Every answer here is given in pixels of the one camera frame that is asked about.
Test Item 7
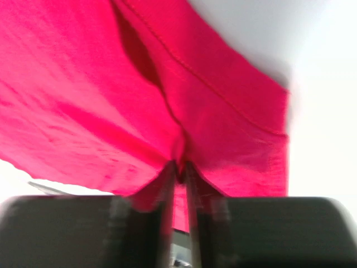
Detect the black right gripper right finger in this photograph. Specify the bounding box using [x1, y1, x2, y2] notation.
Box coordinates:
[184, 161, 231, 267]

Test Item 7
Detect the crimson red t shirt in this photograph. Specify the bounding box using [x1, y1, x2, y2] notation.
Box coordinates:
[0, 0, 290, 234]

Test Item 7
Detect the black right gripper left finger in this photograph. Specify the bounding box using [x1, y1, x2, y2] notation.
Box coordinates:
[131, 160, 176, 267]

